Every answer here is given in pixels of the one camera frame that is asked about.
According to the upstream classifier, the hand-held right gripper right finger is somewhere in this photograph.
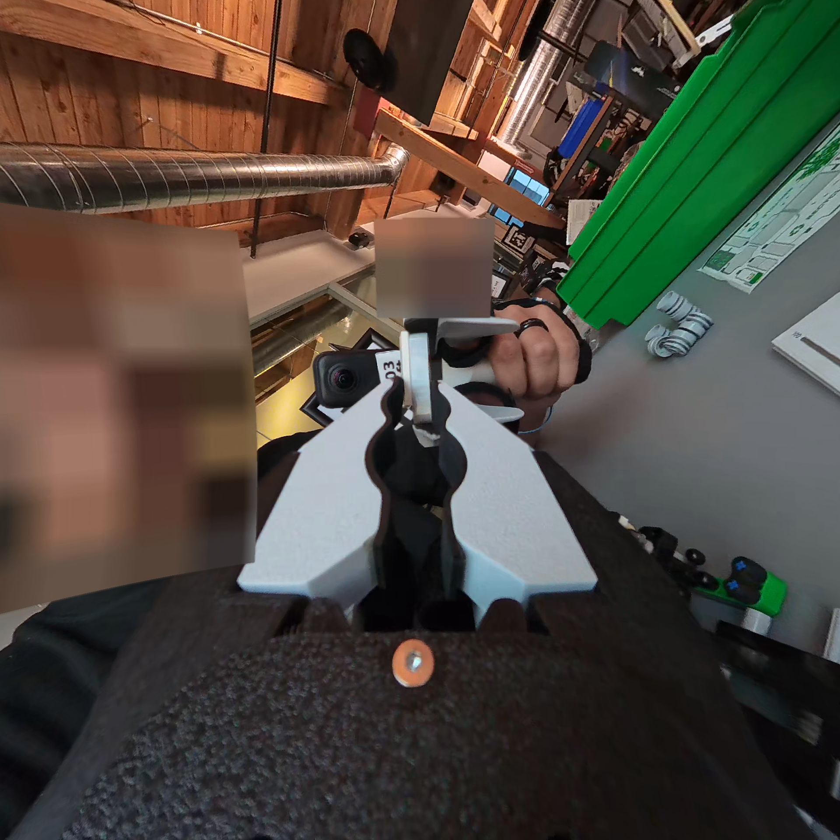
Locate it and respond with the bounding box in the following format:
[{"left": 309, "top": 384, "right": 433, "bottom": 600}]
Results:
[{"left": 434, "top": 379, "right": 599, "bottom": 621}]

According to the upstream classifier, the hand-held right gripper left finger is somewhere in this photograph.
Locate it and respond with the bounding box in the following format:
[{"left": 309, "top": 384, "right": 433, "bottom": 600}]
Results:
[{"left": 236, "top": 379, "right": 404, "bottom": 621}]

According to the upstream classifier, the white lego truck model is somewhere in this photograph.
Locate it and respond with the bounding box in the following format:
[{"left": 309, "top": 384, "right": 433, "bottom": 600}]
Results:
[{"left": 617, "top": 514, "right": 788, "bottom": 621}]

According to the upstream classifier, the green plastic bin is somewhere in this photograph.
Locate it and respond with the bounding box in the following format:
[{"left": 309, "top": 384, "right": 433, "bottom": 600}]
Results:
[{"left": 556, "top": 0, "right": 840, "bottom": 329}]

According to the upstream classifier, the green tree sticker sheet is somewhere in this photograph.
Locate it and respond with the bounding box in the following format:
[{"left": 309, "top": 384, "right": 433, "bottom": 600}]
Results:
[{"left": 699, "top": 125, "right": 840, "bottom": 294}]

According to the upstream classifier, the person's left hand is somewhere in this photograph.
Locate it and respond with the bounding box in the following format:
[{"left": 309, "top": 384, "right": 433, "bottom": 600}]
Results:
[{"left": 491, "top": 298, "right": 593, "bottom": 429}]

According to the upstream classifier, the group of grey wheel rims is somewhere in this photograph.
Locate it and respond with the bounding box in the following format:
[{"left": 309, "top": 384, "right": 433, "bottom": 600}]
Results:
[{"left": 645, "top": 290, "right": 714, "bottom": 360}]

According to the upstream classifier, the black round ceiling speaker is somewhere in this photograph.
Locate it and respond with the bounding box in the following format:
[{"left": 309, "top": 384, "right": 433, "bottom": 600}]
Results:
[{"left": 343, "top": 28, "right": 396, "bottom": 91}]

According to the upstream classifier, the black hanging panel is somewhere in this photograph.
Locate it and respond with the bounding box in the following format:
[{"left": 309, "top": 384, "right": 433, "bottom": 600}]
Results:
[{"left": 386, "top": 0, "right": 475, "bottom": 127}]

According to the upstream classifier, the open instruction booklet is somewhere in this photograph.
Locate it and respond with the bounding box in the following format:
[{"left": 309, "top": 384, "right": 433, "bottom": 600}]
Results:
[{"left": 772, "top": 298, "right": 840, "bottom": 399}]

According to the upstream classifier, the silver ventilation duct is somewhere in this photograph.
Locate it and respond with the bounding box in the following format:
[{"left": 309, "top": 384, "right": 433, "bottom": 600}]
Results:
[{"left": 0, "top": 143, "right": 412, "bottom": 215}]

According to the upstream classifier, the ribbed silver duct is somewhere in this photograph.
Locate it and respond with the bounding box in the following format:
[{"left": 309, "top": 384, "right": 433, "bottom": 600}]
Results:
[{"left": 502, "top": 0, "right": 593, "bottom": 142}]

